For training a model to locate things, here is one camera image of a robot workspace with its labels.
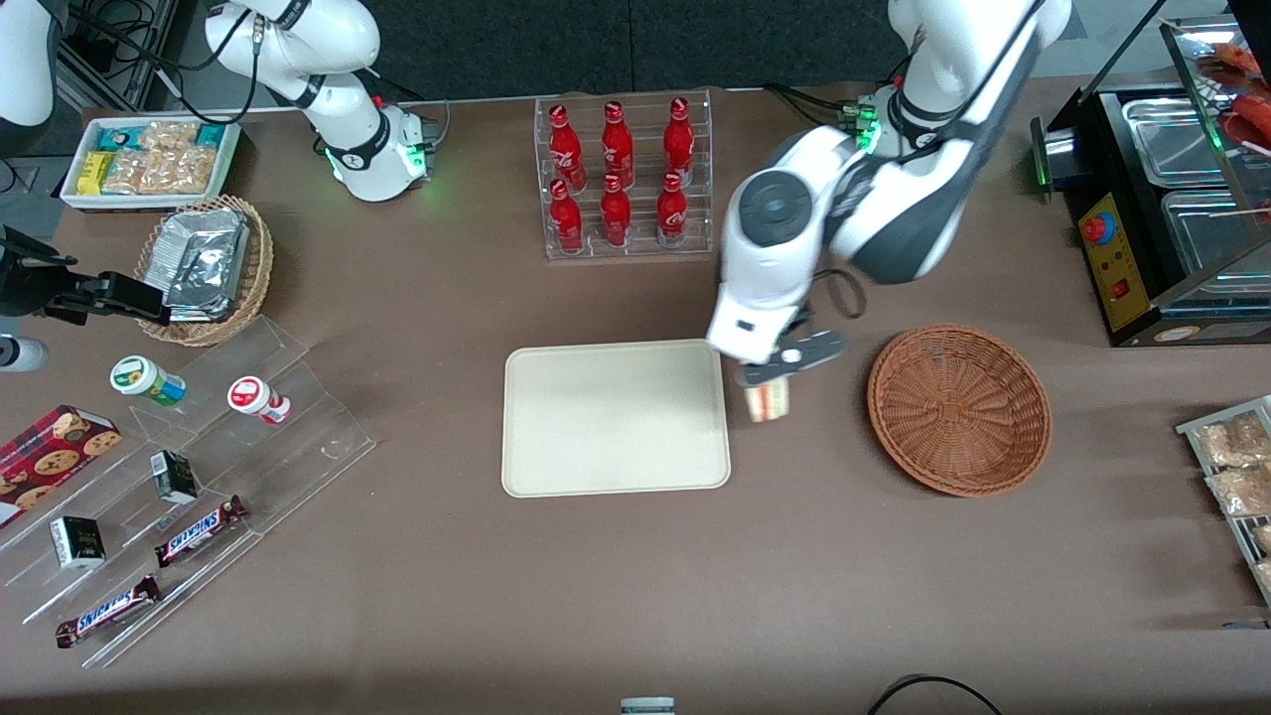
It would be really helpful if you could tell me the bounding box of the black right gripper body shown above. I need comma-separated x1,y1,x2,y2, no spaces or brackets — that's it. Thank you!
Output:
0,226,97,323

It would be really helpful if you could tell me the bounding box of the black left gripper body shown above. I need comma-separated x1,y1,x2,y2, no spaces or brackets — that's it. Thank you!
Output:
735,306,848,389

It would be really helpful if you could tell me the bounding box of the triangle sandwich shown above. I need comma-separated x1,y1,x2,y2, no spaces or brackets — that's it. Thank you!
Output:
744,375,796,424

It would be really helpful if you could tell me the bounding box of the white rectangular snack tray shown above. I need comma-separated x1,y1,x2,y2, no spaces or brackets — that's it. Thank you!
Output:
60,114,243,214

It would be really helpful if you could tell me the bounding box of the light wicker basket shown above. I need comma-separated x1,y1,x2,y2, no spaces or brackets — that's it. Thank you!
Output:
134,195,276,348

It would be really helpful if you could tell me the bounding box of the brown wicker basket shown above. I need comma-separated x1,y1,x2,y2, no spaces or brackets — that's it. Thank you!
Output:
867,324,1054,498

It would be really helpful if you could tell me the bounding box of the cream plastic tray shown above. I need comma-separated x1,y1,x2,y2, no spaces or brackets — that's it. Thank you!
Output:
501,339,733,499

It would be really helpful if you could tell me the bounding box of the silver foil packet stack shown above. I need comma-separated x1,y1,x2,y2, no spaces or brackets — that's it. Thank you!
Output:
162,207,251,323

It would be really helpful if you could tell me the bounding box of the green lid yogurt cup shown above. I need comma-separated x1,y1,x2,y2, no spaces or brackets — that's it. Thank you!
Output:
110,356,188,408

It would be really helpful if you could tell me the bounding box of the clear bag of crackers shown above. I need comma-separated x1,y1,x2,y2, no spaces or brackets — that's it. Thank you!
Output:
139,120,202,153
101,147,219,196

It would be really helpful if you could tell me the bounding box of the red lid yogurt cup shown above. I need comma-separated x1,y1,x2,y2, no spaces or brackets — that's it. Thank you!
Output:
227,375,293,427

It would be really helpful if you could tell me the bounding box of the red cookie box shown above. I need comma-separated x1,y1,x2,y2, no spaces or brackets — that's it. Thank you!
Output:
0,404,124,531

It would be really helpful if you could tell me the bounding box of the small black carton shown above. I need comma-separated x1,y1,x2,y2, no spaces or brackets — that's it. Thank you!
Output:
149,450,201,505
50,515,107,572

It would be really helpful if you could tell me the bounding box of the red cola bottle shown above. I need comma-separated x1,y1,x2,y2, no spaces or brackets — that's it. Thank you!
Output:
549,104,586,192
600,174,635,249
601,100,636,190
655,171,690,248
549,179,586,255
662,96,697,187

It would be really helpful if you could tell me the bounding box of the clear acrylic stepped stand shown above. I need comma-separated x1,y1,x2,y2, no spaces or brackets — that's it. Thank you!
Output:
0,316,379,669

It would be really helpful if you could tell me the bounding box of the clear acrylic bottle rack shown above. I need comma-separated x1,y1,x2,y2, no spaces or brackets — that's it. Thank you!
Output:
534,88,715,261

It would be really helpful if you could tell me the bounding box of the brown snickers bar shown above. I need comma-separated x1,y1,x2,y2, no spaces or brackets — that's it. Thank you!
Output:
55,575,163,650
154,495,250,569

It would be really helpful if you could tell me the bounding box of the black food warmer cabinet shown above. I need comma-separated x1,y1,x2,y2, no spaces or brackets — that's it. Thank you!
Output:
1031,0,1271,349

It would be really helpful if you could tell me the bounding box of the clear bag of nuts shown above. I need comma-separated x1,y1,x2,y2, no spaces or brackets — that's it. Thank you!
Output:
1195,411,1271,469
1205,464,1271,517

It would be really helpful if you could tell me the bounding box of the red orange warmer food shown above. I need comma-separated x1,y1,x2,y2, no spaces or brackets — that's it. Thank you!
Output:
1197,44,1271,152

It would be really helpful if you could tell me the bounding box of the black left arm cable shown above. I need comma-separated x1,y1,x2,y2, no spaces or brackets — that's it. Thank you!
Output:
809,266,868,321

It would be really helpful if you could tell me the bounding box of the black base cable bundle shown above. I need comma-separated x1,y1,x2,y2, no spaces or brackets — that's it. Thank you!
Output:
763,83,855,130

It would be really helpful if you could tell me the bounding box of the black table cable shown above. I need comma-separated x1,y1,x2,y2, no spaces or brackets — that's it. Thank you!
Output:
868,674,1006,715

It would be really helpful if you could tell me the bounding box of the grey wire snack tray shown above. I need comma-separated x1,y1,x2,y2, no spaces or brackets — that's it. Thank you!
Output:
1176,395,1271,608

